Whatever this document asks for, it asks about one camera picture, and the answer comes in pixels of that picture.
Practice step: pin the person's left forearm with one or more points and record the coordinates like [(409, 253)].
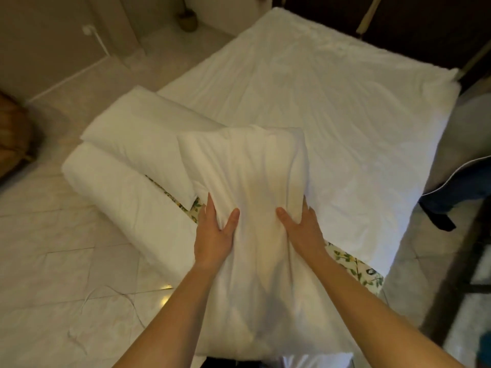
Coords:
[(168, 318)]

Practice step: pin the white bed sheet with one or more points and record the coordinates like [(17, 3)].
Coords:
[(314, 130)]

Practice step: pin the person's right hand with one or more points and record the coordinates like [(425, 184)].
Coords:
[(305, 233)]

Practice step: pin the brown woven basket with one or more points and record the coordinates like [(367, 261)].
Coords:
[(13, 136)]

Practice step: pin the person's right forearm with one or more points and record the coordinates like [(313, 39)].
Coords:
[(378, 314)]

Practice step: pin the dark wooden furniture frame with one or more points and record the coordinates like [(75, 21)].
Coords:
[(466, 260)]

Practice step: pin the white pillow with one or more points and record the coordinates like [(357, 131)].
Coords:
[(145, 137), (253, 210)]

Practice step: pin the person's left thumb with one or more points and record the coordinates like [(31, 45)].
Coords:
[(231, 224)]

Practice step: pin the person's right thumb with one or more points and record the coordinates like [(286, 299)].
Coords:
[(287, 220)]

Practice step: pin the floral patterned mattress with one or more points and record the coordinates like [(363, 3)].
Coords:
[(356, 268)]

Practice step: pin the white wall socket plug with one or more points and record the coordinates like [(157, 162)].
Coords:
[(88, 30)]

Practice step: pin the person's left hand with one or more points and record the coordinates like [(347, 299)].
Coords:
[(211, 241)]

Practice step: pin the rolled white duvet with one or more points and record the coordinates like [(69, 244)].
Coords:
[(130, 210)]

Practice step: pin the blue fabric with white piping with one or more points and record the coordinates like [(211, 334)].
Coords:
[(456, 187)]

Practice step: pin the tan ceramic pot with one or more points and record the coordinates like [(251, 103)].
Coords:
[(187, 21)]

